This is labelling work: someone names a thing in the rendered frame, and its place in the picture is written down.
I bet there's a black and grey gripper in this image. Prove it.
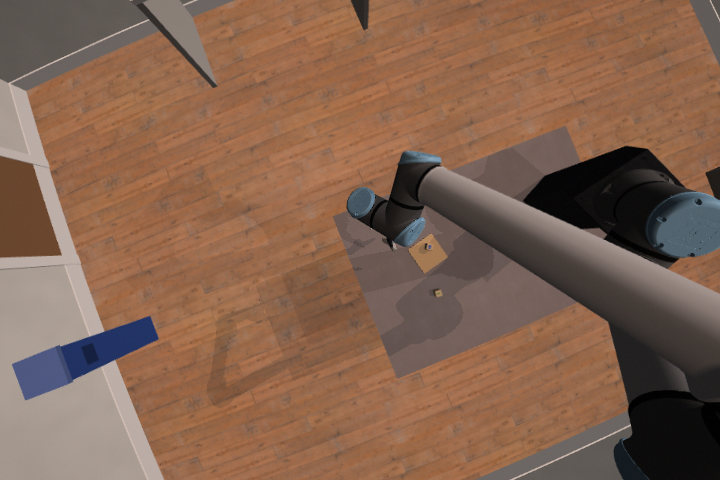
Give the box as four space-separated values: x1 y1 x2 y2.
382 237 396 252

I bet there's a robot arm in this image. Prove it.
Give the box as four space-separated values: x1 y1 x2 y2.
347 151 720 480

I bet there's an orange flat mat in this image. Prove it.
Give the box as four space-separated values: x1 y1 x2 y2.
408 233 448 274

